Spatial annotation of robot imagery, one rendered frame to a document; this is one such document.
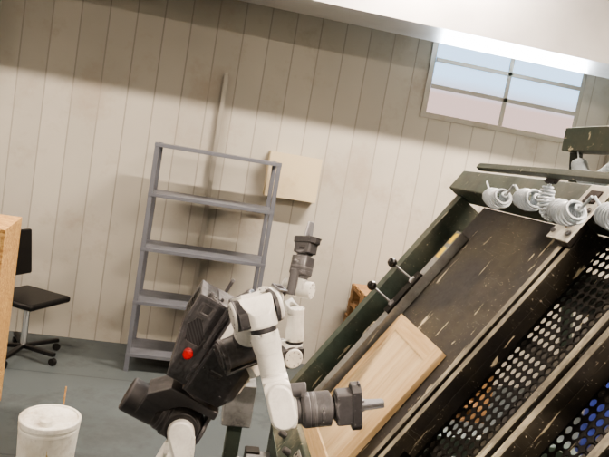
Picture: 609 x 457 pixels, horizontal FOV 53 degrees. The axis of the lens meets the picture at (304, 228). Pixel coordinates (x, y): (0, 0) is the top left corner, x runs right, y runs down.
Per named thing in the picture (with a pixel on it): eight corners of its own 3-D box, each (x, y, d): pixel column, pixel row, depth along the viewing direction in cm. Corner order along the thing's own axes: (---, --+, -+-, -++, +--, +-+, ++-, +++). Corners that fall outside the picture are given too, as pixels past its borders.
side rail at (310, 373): (304, 400, 265) (285, 384, 263) (473, 211, 264) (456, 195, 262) (306, 405, 260) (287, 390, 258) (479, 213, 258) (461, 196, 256)
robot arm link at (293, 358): (284, 380, 228) (253, 338, 219) (269, 366, 240) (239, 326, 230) (306, 359, 231) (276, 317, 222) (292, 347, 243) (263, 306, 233)
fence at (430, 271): (302, 417, 240) (294, 411, 239) (463, 237, 239) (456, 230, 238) (304, 422, 235) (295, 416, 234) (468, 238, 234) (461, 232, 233)
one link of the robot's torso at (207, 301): (145, 385, 182) (208, 286, 180) (157, 348, 215) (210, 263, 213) (230, 432, 187) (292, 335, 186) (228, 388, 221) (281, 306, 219)
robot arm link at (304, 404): (317, 432, 149) (271, 436, 147) (311, 420, 159) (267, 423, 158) (314, 385, 149) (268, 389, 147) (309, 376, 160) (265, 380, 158)
